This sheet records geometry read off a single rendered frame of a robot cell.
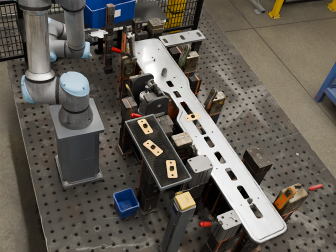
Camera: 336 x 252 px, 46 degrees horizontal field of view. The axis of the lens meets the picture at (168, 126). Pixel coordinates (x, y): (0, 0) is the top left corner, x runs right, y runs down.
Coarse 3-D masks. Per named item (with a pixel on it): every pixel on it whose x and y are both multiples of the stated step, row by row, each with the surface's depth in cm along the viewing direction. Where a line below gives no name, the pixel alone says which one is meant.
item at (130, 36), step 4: (136, 32) 208; (128, 36) 207; (132, 36) 206; (136, 36) 208; (128, 40) 211; (132, 40) 208; (132, 44) 210; (132, 48) 212; (132, 52) 214; (132, 56) 217
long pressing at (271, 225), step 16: (144, 48) 235; (160, 48) 237; (144, 64) 226; (160, 64) 228; (176, 64) 230; (160, 80) 219; (176, 80) 220; (192, 96) 214; (192, 112) 206; (192, 128) 198; (208, 128) 200; (192, 144) 191; (224, 144) 194; (240, 160) 190; (224, 176) 182; (240, 176) 183; (224, 192) 175; (256, 192) 178; (240, 208) 171; (272, 208) 174; (256, 224) 167; (272, 224) 168; (256, 240) 162
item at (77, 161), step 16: (96, 112) 183; (64, 128) 174; (96, 128) 177; (64, 144) 178; (80, 144) 181; (96, 144) 187; (64, 160) 188; (80, 160) 189; (96, 160) 197; (64, 176) 199; (80, 176) 199; (96, 176) 205
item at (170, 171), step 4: (168, 160) 163; (172, 160) 163; (168, 164) 161; (172, 164) 162; (168, 168) 160; (172, 168) 159; (168, 172) 159; (172, 172) 159; (176, 172) 159; (168, 176) 157; (172, 176) 158; (176, 176) 158
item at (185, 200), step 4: (188, 192) 154; (176, 196) 152; (180, 196) 152; (184, 196) 153; (188, 196) 153; (176, 200) 152; (180, 200) 151; (184, 200) 152; (188, 200) 152; (192, 200) 152; (180, 204) 150; (184, 204) 150; (188, 204) 151; (192, 204) 151; (184, 208) 150
